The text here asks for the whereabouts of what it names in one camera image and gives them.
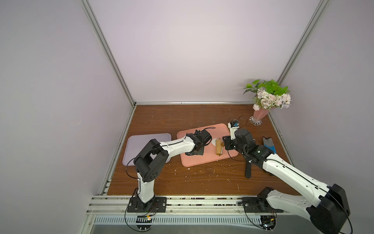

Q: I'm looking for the pink glass vase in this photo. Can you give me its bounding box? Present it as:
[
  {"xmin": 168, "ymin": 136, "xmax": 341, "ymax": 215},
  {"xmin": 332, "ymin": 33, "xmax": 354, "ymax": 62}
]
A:
[{"xmin": 249, "ymin": 108, "xmax": 270, "ymax": 126}]

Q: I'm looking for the wooden rolling pin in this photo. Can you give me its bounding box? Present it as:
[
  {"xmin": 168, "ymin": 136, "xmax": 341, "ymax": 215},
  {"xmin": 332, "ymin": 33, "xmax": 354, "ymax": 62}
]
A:
[{"xmin": 215, "ymin": 138, "xmax": 225, "ymax": 156}]

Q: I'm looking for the black handled metal scraper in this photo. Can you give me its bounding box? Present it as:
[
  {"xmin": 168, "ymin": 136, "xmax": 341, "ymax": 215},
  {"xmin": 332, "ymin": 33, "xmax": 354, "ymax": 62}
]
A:
[{"xmin": 245, "ymin": 160, "xmax": 252, "ymax": 178}]

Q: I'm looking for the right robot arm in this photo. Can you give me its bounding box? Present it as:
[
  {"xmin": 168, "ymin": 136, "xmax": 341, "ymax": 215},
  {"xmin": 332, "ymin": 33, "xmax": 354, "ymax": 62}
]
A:
[{"xmin": 223, "ymin": 126, "xmax": 350, "ymax": 234}]

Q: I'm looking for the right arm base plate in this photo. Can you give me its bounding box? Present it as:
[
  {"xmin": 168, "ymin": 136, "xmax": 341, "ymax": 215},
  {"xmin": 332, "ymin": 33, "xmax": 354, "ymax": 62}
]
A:
[{"xmin": 238, "ymin": 197, "xmax": 284, "ymax": 213}]

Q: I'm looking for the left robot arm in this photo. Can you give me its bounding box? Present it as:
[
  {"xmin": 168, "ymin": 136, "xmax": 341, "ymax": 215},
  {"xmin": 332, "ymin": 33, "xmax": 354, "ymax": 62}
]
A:
[{"xmin": 133, "ymin": 129, "xmax": 212, "ymax": 204}]

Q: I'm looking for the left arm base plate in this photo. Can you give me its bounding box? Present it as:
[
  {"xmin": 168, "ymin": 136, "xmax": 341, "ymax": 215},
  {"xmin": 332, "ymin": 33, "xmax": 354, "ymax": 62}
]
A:
[{"xmin": 127, "ymin": 197, "xmax": 167, "ymax": 213}]

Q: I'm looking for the small dough piece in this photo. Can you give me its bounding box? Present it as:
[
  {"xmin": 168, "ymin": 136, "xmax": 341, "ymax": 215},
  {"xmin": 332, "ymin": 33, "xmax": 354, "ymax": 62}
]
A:
[{"xmin": 211, "ymin": 138, "xmax": 218, "ymax": 147}]

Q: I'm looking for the purple silicone mat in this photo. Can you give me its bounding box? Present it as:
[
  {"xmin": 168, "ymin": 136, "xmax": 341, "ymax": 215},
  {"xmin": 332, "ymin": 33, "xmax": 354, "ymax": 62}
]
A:
[{"xmin": 122, "ymin": 133, "xmax": 171, "ymax": 166}]

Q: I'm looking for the blue work glove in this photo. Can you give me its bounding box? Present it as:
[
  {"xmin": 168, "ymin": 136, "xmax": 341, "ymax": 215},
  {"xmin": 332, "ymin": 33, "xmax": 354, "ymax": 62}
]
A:
[{"xmin": 263, "ymin": 137, "xmax": 277, "ymax": 154}]

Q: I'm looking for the aluminium frame rail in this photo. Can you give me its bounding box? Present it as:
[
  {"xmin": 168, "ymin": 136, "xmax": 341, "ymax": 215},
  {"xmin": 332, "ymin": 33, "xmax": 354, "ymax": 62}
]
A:
[{"xmin": 85, "ymin": 195, "xmax": 326, "ymax": 216}]

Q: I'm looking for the artificial flower bouquet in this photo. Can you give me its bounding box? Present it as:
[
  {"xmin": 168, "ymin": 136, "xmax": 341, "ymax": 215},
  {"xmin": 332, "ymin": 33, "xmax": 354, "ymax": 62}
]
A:
[{"xmin": 243, "ymin": 80, "xmax": 292, "ymax": 111}]

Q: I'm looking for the pink silicone mat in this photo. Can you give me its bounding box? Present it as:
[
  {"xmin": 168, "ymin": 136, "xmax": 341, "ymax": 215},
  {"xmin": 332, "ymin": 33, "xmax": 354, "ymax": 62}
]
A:
[{"xmin": 177, "ymin": 123, "xmax": 239, "ymax": 167}]

